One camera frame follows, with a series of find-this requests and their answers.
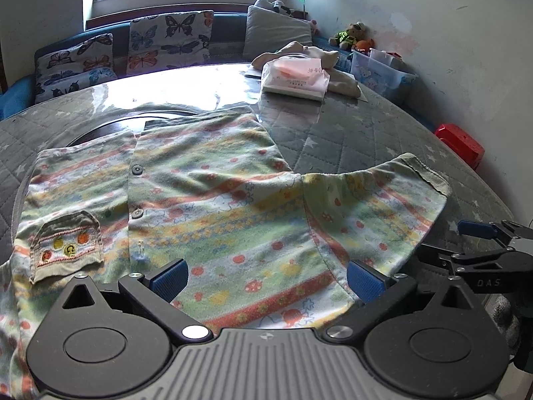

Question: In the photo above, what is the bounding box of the floral striped baby shirt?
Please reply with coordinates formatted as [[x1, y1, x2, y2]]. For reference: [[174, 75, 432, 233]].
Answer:
[[1, 108, 451, 399]]

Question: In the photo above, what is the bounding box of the red plastic stool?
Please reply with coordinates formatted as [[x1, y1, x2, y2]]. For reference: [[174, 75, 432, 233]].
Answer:
[[434, 123, 485, 170]]

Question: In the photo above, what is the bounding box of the round black induction cooktop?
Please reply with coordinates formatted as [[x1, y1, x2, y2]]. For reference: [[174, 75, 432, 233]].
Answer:
[[68, 110, 196, 147]]

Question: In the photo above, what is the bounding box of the clear plastic storage box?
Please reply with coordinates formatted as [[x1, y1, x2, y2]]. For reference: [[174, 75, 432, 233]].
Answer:
[[350, 52, 418, 106]]

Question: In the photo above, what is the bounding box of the beige crumpled garment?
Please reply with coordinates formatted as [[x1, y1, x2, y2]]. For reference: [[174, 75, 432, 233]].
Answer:
[[251, 41, 361, 98]]

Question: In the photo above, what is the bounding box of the pink plastic packet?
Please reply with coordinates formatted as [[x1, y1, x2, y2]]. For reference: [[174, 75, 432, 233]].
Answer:
[[261, 56, 330, 102]]

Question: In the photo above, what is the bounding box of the left butterfly cushion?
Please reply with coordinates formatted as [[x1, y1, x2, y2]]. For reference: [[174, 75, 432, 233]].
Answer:
[[35, 33, 118, 103]]

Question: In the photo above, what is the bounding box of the butterfly cushion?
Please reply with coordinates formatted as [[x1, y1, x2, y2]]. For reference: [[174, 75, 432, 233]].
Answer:
[[127, 11, 214, 76], [35, 33, 118, 103]]

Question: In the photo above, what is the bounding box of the teddy bear plush toy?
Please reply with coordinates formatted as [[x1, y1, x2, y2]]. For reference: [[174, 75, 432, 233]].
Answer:
[[329, 22, 375, 53]]

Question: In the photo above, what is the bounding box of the right butterfly cushion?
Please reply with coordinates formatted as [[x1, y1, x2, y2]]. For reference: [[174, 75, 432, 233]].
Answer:
[[127, 11, 214, 76]]

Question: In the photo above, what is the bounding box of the grey white pillow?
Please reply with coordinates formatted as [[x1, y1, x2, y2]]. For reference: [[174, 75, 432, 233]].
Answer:
[[243, 5, 312, 61]]

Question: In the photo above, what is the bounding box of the white plush toy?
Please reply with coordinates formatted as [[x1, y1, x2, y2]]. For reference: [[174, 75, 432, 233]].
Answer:
[[254, 0, 292, 16]]

